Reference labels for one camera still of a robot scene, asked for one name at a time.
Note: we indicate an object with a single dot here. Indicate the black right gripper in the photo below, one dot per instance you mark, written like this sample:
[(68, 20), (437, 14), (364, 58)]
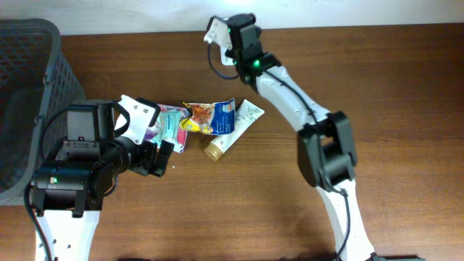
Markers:
[(241, 22)]

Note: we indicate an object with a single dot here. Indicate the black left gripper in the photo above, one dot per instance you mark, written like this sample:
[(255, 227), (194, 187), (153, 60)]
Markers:
[(151, 159)]

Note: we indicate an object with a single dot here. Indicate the red purple tissue pack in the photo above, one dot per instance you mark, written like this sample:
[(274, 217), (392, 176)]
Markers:
[(150, 130)]

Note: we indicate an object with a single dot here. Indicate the teal toilet tissue pack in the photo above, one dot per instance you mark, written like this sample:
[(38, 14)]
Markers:
[(167, 128)]

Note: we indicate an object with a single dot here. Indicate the blue yellow paste sachet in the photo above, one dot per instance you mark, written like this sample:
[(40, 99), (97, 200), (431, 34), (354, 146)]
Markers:
[(212, 119)]

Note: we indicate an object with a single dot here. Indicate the white shampoo tube gold cap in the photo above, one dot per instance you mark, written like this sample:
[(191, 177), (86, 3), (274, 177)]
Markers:
[(246, 115)]

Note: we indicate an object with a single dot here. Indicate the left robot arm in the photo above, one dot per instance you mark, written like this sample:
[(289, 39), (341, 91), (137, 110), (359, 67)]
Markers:
[(65, 196)]

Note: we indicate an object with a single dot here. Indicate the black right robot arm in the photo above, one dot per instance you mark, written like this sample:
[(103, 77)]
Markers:
[(326, 154)]

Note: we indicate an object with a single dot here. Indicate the white barcode scanner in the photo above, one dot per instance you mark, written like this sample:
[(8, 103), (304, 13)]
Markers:
[(225, 58)]

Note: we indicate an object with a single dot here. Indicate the grey plastic mesh basket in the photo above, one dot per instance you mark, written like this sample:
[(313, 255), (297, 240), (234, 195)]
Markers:
[(36, 83)]

